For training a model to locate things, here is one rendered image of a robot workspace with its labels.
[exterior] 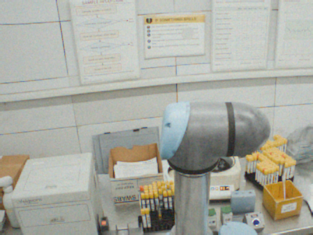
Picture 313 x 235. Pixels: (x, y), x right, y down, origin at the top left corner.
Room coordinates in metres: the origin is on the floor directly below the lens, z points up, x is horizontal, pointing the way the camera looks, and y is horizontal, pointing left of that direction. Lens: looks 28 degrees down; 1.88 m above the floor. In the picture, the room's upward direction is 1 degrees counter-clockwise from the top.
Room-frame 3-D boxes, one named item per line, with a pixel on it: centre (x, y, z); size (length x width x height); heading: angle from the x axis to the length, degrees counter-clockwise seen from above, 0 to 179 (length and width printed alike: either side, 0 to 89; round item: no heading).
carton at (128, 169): (1.46, 0.31, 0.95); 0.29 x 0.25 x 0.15; 11
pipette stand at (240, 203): (1.26, -0.17, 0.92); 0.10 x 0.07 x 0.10; 93
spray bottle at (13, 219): (1.16, 0.82, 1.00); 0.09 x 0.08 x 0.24; 11
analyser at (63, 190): (1.11, 0.54, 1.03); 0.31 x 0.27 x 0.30; 101
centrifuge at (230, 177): (1.47, -0.06, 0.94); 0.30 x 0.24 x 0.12; 2
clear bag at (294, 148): (1.74, -0.55, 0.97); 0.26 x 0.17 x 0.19; 115
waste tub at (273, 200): (1.26, -0.34, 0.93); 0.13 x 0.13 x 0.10; 16
